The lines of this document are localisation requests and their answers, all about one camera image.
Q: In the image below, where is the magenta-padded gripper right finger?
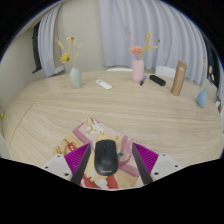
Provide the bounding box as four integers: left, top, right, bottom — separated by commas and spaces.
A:
131, 142, 184, 185

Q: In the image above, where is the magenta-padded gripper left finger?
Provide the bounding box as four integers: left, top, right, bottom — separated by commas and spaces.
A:
42, 142, 92, 186

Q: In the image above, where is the black computer mouse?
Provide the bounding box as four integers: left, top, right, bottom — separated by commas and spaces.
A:
93, 139, 119, 176

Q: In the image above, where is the small black box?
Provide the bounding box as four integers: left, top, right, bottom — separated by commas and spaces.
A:
149, 74, 167, 87

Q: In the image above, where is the small white remote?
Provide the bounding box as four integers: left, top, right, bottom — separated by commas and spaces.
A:
95, 79, 113, 91

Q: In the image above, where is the green vase with flowers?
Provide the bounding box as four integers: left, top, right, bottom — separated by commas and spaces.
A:
57, 36, 84, 89

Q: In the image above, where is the blue vase with flowers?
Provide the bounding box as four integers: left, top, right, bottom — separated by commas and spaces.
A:
195, 58, 214, 108

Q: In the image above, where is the gold drink bottle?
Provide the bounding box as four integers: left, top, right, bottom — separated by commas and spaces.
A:
170, 59, 189, 97

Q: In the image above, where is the pink vase with flowers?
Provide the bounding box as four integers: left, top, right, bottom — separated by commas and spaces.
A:
128, 31, 161, 84

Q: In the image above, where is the white chair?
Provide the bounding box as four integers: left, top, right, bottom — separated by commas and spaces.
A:
154, 65, 177, 80

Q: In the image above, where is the narrow white curtain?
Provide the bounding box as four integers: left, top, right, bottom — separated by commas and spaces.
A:
37, 3, 66, 78

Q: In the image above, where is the wide white curtain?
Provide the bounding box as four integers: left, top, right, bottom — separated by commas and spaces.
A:
97, 0, 209, 86

